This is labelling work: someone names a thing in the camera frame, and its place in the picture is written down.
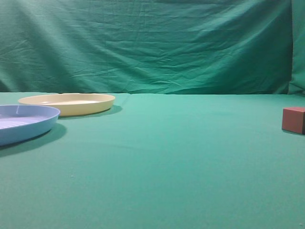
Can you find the green backdrop cloth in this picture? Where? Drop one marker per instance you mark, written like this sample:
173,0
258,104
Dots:
153,46

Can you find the green table cloth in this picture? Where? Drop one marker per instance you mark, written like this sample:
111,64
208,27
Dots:
160,162

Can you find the yellow plastic plate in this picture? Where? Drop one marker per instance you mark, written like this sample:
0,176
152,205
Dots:
73,104

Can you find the blue plastic plate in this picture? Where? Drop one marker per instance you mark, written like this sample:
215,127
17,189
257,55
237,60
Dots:
20,122

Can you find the red cube block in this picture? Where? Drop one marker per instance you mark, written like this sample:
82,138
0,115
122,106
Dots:
293,119

